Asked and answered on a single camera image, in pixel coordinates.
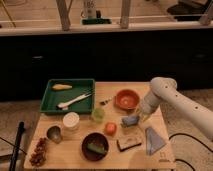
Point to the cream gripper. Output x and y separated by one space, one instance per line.
143 117

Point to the blue sponge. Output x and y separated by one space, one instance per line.
130 120

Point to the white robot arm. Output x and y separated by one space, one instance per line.
165 89

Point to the orange bowl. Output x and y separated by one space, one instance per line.
127 99

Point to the blue folded cloth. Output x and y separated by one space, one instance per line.
154 141

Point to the brown scrub block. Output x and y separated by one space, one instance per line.
128 142

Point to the orange tomato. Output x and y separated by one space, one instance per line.
110 128

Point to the green cup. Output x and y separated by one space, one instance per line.
98 115

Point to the dark brown bowl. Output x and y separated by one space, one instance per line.
96 138

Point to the green pepper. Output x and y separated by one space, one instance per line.
97 149

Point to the green tray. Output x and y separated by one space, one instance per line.
52 98

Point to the metal cup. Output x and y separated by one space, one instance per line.
54 134

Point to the brown grape bunch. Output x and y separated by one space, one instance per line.
38 157

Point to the black stand pole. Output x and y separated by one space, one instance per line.
16 148

